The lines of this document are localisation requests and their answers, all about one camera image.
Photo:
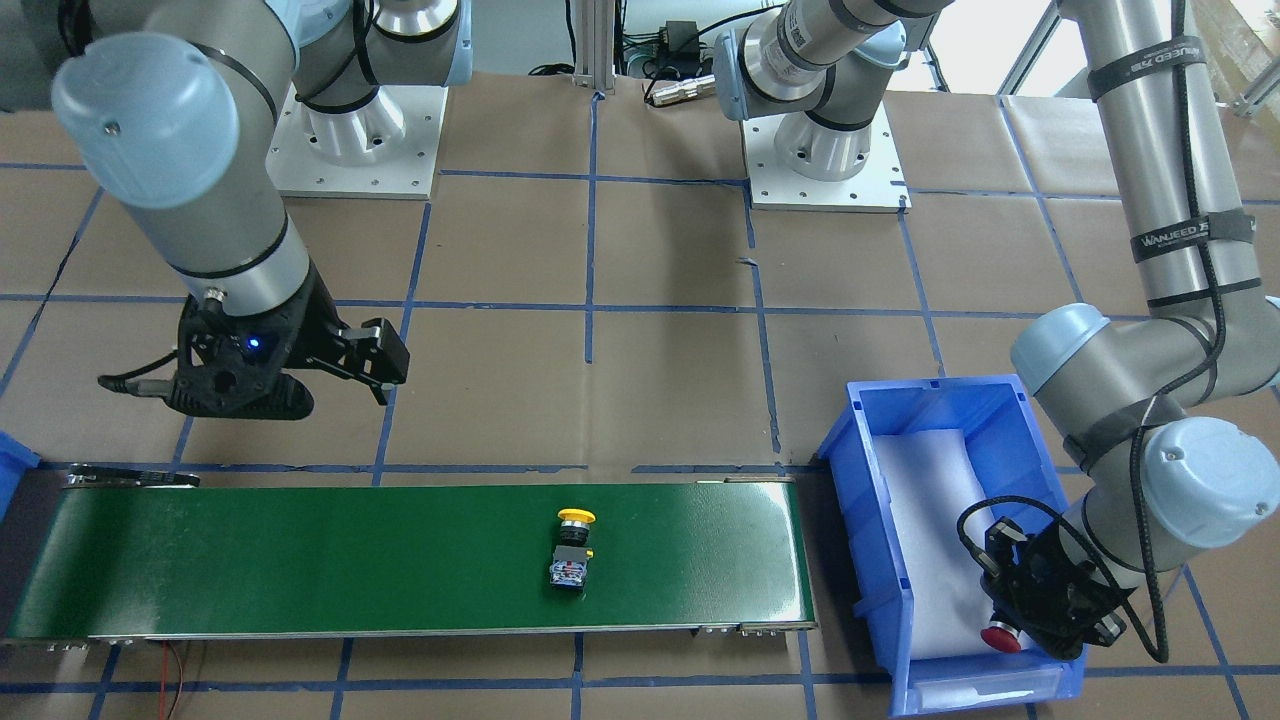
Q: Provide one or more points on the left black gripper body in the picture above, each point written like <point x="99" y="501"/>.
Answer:
<point x="1062" y="590"/>

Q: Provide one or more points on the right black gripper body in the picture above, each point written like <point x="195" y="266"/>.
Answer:
<point x="311" y="328"/>

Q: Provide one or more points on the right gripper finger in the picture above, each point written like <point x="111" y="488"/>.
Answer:
<point x="136" y="386"/>
<point x="373" y="354"/>

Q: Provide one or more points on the red push button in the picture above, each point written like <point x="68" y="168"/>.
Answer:
<point x="1002" y="634"/>

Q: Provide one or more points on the yellow push button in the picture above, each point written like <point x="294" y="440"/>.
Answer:
<point x="570" y="560"/>

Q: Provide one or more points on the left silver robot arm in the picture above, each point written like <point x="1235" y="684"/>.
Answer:
<point x="1168" y="484"/>

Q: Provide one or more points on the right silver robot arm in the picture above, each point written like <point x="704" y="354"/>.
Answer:
<point x="173" y="105"/>

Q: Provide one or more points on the blue plastic bin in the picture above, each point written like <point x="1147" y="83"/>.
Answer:
<point x="16" y="460"/>
<point x="1007" y="451"/>

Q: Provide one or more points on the white foam pad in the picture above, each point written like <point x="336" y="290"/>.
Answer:
<point x="931" y="481"/>

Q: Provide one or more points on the green conveyor belt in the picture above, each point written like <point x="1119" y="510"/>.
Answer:
<point x="337" y="562"/>

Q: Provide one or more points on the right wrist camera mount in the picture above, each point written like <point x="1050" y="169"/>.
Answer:
<point x="233" y="366"/>

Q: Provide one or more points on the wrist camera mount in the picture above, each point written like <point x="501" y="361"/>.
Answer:
<point x="1101" y="607"/>
<point x="233" y="366"/>

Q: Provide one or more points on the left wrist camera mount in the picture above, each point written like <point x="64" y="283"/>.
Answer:
<point x="1101" y="607"/>

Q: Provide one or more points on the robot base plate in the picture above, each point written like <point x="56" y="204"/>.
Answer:
<point x="385" y="150"/>
<point x="796" y="165"/>

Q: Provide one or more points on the aluminium frame post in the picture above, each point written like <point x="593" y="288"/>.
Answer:
<point x="594" y="25"/>

